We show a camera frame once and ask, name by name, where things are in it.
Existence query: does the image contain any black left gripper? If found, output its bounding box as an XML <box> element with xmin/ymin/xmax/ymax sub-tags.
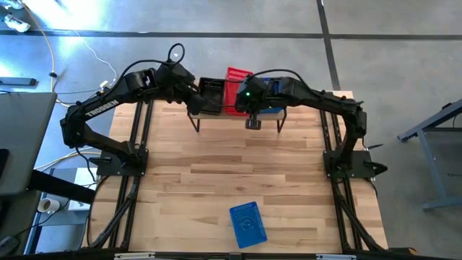
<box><xmin>165</xmin><ymin>64</ymin><xmax>209</xmax><ymax>116</ymax></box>

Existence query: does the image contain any black plastic basket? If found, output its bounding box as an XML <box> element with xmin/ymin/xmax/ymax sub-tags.
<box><xmin>198</xmin><ymin>76</ymin><xmax>227</xmax><ymax>115</ymax></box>

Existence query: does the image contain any red plastic basket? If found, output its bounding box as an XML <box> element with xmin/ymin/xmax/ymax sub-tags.
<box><xmin>223</xmin><ymin>66</ymin><xmax>254</xmax><ymax>117</ymax></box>

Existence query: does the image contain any blue plastic basket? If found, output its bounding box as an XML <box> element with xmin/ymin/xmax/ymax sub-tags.
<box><xmin>229</xmin><ymin>201</ymin><xmax>269</xmax><ymax>250</ymax></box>
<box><xmin>258</xmin><ymin>76</ymin><xmax>287</xmax><ymax>115</ymax></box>

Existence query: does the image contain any white box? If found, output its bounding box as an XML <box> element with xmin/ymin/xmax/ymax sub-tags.
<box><xmin>68</xmin><ymin>167</ymin><xmax>99</xmax><ymax>212</ymax></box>

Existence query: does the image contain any black desk leg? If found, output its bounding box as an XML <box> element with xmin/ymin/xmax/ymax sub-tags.
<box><xmin>27</xmin><ymin>169</ymin><xmax>97</xmax><ymax>205</ymax></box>

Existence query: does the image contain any grey desk top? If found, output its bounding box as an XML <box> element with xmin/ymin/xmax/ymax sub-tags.
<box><xmin>0</xmin><ymin>92</ymin><xmax>58</xmax><ymax>196</ymax></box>

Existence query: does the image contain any white paper cup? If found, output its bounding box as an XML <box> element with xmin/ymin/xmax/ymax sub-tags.
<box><xmin>37</xmin><ymin>197</ymin><xmax>61</xmax><ymax>215</ymax></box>

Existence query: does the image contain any black flat bar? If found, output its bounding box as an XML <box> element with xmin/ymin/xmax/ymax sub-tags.
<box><xmin>0</xmin><ymin>77</ymin><xmax>38</xmax><ymax>87</ymax></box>

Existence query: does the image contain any grey metal table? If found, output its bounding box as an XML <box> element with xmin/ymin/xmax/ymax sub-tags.
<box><xmin>396</xmin><ymin>97</ymin><xmax>462</xmax><ymax>212</ymax></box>

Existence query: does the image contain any white power strip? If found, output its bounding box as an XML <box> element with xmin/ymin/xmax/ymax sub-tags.
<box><xmin>4</xmin><ymin>13</ymin><xmax>32</xmax><ymax>33</ymax></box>

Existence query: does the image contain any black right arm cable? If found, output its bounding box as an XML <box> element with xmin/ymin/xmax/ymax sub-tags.
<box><xmin>248</xmin><ymin>68</ymin><xmax>308</xmax><ymax>86</ymax></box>

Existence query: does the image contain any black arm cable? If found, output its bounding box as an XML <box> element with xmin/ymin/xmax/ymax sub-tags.
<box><xmin>115</xmin><ymin>43</ymin><xmax>186</xmax><ymax>87</ymax></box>
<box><xmin>248</xmin><ymin>68</ymin><xmax>308</xmax><ymax>86</ymax></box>

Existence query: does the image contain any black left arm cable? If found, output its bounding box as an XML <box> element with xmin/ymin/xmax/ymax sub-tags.
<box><xmin>115</xmin><ymin>43</ymin><xmax>186</xmax><ymax>87</ymax></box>

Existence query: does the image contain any yellow cable plug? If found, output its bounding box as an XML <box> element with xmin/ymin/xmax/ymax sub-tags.
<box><xmin>98</xmin><ymin>79</ymin><xmax>113</xmax><ymax>100</ymax></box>

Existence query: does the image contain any cream floor cable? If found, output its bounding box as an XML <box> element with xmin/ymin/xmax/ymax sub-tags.
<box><xmin>16</xmin><ymin>0</ymin><xmax>57</xmax><ymax>93</ymax></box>

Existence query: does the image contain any black metal table frame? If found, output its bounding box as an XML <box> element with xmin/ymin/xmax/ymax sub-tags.
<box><xmin>81</xmin><ymin>90</ymin><xmax>416</xmax><ymax>260</ymax></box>

